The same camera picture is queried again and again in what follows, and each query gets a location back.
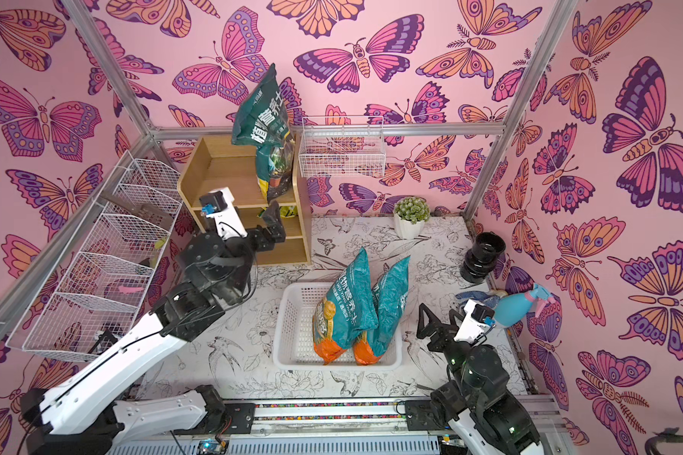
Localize small yellow packet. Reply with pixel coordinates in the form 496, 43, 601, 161
279, 206, 298, 219

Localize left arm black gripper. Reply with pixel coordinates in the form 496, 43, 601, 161
212, 201, 286, 303

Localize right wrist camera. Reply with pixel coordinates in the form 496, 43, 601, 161
453, 300, 495, 345

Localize potted green succulent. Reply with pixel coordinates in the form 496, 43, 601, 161
394, 196, 431, 240

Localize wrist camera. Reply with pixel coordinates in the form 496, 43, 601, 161
453, 300, 495, 345
199, 187, 248, 240

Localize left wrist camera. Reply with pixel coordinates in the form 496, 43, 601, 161
199, 187, 248, 240

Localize white plastic basket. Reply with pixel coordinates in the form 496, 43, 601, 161
272, 282, 402, 373

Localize wooden three-tier shelf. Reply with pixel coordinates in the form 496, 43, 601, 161
178, 135, 312, 265

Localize teal spray bottle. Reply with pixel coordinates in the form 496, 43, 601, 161
494, 284, 556, 328

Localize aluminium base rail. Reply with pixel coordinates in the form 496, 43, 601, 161
84, 394, 570, 455

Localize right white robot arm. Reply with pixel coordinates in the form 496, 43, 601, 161
417, 300, 545, 454

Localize stacked black plant pots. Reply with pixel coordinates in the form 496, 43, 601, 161
459, 232, 507, 286

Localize teal orange fertilizer bag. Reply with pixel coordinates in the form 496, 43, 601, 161
353, 257, 410, 366
312, 248, 379, 365

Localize white wire wall basket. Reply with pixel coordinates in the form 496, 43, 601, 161
297, 116, 387, 178

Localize white wire basket rack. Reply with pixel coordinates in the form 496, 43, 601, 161
7, 158, 182, 362

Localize black item in rack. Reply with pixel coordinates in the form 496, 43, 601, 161
88, 330, 119, 356

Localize dark green soil bag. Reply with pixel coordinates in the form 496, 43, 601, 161
231, 64, 294, 203

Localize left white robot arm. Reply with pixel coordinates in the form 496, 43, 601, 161
20, 190, 286, 454

